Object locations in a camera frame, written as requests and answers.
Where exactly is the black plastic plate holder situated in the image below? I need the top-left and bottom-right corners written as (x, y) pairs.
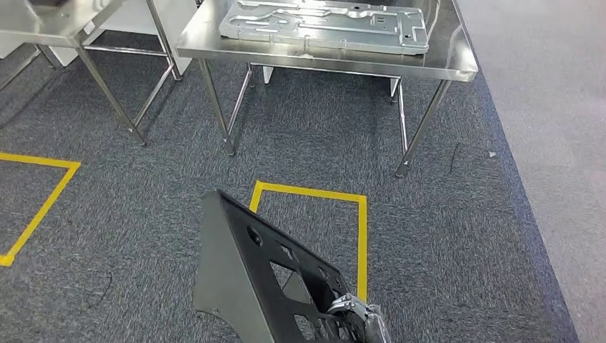
top-left (193, 189), bottom-right (379, 343)

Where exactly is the steel workbench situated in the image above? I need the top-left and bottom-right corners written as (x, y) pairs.
top-left (175, 0), bottom-right (479, 179)

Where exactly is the stamped silver metal panel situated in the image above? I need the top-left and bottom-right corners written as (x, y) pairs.
top-left (218, 0), bottom-right (430, 56)

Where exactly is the steel table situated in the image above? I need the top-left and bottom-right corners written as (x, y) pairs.
top-left (0, 0), bottom-right (183, 146)

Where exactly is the thin black floor wire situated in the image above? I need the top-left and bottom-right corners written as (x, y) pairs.
top-left (84, 270), bottom-right (114, 309)
top-left (448, 141), bottom-right (462, 174)

